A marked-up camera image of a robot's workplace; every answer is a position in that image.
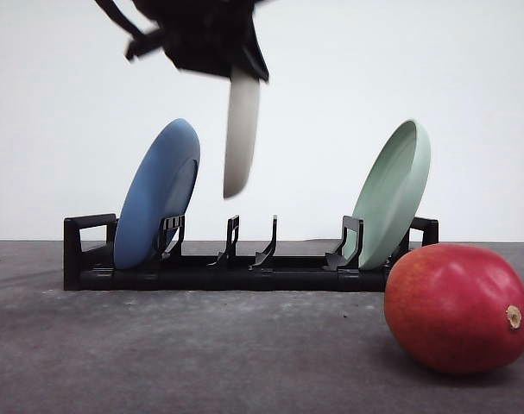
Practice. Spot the black plate rack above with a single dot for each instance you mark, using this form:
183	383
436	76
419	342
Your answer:
89	245

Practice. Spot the green plate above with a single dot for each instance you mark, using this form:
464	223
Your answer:
390	187

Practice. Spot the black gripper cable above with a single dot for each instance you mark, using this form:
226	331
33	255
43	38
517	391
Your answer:
119	17

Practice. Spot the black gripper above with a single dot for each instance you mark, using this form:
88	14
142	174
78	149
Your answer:
202	35

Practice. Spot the blue plate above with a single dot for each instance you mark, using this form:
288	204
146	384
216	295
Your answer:
160	187

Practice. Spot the white plate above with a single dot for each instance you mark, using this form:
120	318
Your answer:
241	133

